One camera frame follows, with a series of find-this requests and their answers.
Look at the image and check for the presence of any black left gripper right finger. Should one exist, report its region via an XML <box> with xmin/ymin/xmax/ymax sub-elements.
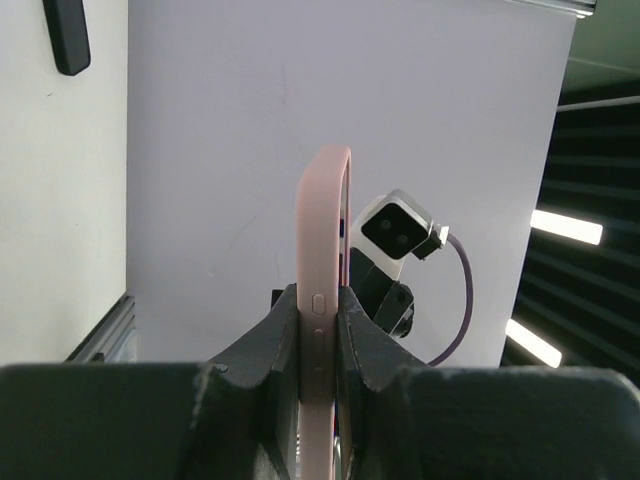
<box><xmin>338</xmin><ymin>288</ymin><xmax>639</xmax><ymax>479</ymax></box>

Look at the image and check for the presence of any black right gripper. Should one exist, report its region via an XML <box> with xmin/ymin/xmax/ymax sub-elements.
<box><xmin>350</xmin><ymin>247</ymin><xmax>414</xmax><ymax>338</ymax></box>

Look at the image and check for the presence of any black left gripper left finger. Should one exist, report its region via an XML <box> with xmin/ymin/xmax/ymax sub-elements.
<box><xmin>1</xmin><ymin>286</ymin><xmax>298</xmax><ymax>479</ymax></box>

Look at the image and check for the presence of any pink silicone phone case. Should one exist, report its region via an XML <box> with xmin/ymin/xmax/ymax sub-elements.
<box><xmin>295</xmin><ymin>146</ymin><xmax>351</xmax><ymax>479</ymax></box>

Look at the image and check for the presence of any black smartphone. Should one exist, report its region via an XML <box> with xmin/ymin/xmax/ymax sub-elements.
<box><xmin>42</xmin><ymin>0</ymin><xmax>91</xmax><ymax>76</ymax></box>

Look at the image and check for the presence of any ceiling light strip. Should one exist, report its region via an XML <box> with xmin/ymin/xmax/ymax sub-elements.
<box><xmin>505</xmin><ymin>319</ymin><xmax>562</xmax><ymax>368</ymax></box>
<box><xmin>530</xmin><ymin>209</ymin><xmax>603</xmax><ymax>245</ymax></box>

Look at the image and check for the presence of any right aluminium frame post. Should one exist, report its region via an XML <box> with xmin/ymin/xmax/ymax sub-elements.
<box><xmin>66</xmin><ymin>295</ymin><xmax>137</xmax><ymax>363</ymax></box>

